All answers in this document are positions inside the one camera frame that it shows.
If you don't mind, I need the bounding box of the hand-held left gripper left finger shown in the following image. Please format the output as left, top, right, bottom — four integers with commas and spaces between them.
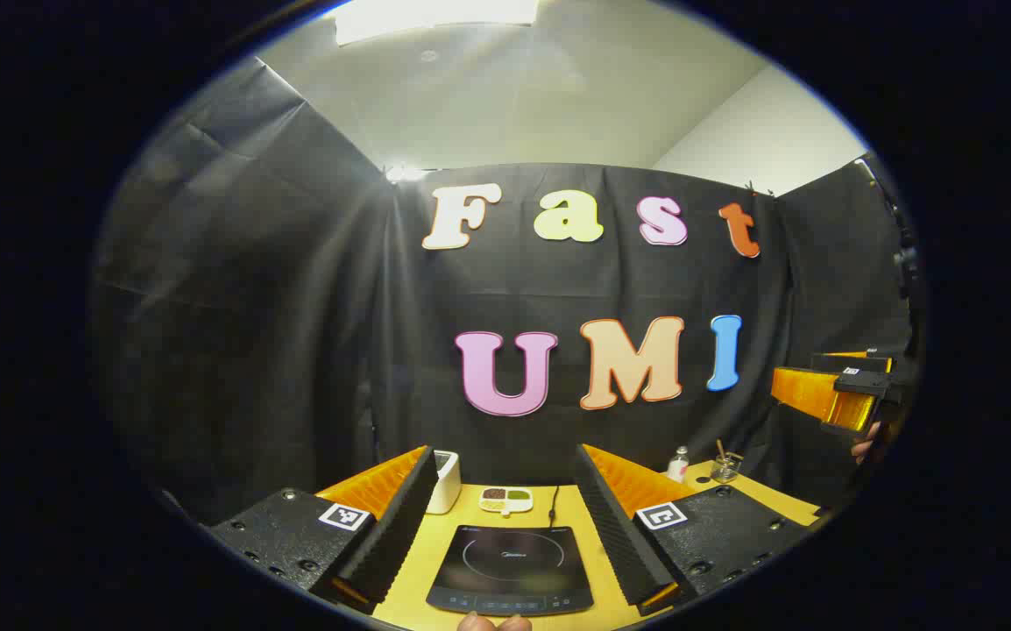
208, 445, 440, 614

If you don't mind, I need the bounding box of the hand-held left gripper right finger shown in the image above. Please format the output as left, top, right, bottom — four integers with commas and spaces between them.
574, 443, 824, 617

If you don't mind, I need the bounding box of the black induction cooktop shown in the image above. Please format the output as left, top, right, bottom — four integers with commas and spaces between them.
425, 524, 596, 617

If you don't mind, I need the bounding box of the white toaster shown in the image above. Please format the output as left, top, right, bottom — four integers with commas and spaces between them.
425, 450, 463, 515

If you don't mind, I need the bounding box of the white divided bean dish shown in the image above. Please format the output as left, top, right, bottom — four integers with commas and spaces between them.
478, 487, 534, 518

